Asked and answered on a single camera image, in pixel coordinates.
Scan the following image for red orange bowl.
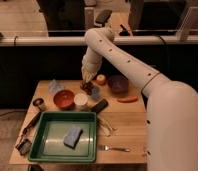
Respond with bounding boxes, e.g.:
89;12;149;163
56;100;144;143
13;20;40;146
53;90;75;110

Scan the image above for blue sponge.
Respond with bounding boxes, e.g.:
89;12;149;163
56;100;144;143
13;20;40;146
63;125;83;148

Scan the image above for metal tongs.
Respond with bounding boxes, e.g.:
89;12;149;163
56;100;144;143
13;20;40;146
98;118;116;137

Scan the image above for dark red grape bunch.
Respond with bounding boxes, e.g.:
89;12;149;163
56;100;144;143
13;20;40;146
80;82;94;95

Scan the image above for green plastic tray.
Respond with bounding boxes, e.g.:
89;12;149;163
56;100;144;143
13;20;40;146
28;111;97;163

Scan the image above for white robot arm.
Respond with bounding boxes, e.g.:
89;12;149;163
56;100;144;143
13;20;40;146
82;27;198;171

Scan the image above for black office chair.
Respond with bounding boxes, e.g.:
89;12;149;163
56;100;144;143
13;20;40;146
95;9;112;27

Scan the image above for wooden table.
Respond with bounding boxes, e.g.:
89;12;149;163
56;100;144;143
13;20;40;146
9;80;147;165

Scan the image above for small round metal strainer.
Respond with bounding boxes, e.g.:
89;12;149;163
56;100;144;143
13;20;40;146
33;98;46;111

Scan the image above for clear plastic bag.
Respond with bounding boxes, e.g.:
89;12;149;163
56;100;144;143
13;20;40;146
48;80;62;95

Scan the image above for silver fork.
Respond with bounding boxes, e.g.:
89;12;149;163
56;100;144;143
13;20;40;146
98;145;131;152

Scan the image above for blue grey cup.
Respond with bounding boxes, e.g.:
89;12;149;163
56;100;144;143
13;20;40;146
91;87;100;100

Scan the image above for purple bowl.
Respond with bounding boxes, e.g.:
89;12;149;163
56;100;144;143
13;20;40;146
108;75;129;93

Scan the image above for orange carrot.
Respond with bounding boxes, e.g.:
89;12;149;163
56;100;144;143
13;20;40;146
117;96;138;103

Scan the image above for white paper cup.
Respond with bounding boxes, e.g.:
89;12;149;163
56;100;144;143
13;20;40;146
74;93;88;107

